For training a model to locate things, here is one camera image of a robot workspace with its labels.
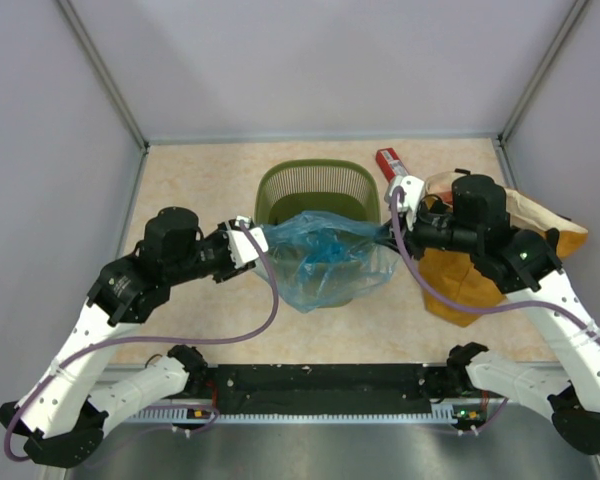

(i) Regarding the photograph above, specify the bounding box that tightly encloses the olive green plastic trash bin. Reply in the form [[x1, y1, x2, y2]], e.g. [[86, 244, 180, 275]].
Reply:
[[255, 159, 381, 227]]

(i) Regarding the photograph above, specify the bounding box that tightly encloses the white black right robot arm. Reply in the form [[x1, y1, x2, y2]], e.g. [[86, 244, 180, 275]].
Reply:
[[386, 173, 600, 456]]

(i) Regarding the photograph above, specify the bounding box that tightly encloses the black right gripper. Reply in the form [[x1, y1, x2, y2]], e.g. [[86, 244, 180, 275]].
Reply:
[[373, 200, 479, 260]]

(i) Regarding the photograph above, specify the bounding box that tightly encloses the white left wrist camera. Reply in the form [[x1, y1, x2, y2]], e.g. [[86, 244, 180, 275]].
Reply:
[[227, 216, 269, 268]]

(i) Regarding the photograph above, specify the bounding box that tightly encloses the red rectangular carton box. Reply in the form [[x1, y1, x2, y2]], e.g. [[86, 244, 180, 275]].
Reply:
[[375, 147, 408, 183]]

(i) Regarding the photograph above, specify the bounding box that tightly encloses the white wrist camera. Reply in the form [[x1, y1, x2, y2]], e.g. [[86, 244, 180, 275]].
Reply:
[[385, 175, 425, 231], [227, 216, 269, 268]]

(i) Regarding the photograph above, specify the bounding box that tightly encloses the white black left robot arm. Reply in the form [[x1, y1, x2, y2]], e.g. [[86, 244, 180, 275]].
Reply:
[[0, 207, 271, 469]]

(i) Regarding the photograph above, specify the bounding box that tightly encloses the grey slotted cable duct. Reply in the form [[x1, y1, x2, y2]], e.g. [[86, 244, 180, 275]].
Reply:
[[127, 403, 486, 426]]

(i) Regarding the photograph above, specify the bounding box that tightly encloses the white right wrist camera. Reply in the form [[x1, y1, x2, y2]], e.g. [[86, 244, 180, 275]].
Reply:
[[385, 175, 425, 231]]

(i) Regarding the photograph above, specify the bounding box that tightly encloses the yellow canvas tote bag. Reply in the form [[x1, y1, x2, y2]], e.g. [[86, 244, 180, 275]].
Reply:
[[413, 170, 589, 327]]

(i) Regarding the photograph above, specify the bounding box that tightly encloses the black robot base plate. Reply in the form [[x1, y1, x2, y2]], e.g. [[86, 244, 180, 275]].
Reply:
[[169, 363, 506, 416]]

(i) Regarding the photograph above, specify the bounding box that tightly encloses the blue plastic trash bag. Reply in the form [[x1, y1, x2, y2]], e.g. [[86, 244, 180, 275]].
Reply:
[[262, 211, 399, 313]]

